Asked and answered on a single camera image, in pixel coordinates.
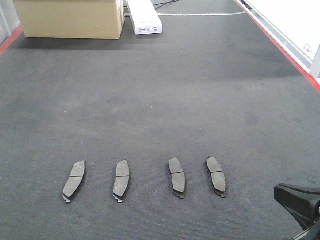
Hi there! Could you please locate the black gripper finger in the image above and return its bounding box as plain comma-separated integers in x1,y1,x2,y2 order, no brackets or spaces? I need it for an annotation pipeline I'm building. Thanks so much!
274,183,320,230

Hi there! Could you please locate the dark brake pad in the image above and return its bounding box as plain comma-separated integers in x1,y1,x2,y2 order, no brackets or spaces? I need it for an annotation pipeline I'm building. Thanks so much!
62,160,86,204
168,157,186,199
205,156,227,198
113,159,131,203

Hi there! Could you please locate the long white box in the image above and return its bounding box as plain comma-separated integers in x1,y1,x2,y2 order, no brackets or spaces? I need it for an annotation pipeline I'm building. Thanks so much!
126,0,163,35

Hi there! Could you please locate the cardboard box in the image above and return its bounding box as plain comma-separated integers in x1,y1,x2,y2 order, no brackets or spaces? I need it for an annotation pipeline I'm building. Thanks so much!
13,0,125,39

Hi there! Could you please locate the white conveyor side rail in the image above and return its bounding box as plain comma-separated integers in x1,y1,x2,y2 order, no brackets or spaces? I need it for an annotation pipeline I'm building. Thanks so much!
237,0,320,90

